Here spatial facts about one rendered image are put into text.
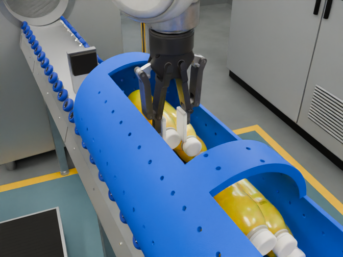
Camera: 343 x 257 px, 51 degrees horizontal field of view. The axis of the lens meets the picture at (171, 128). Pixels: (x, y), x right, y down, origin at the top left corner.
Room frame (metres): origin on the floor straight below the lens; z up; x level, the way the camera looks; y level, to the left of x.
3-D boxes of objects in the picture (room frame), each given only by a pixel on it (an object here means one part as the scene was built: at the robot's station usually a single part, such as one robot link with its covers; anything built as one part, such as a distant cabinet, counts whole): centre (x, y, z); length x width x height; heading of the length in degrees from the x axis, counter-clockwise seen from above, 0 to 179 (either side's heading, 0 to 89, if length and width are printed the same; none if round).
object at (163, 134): (0.57, 0.02, 1.16); 0.03 x 0.01 x 0.07; 28
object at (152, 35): (0.58, 0.00, 1.32); 0.08 x 0.07 x 0.09; 118
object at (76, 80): (1.17, 0.31, 1.00); 0.10 x 0.04 x 0.15; 118
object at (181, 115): (0.59, -0.02, 1.16); 0.03 x 0.01 x 0.07; 28
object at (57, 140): (1.76, 0.70, 0.31); 0.06 x 0.06 x 0.63; 28
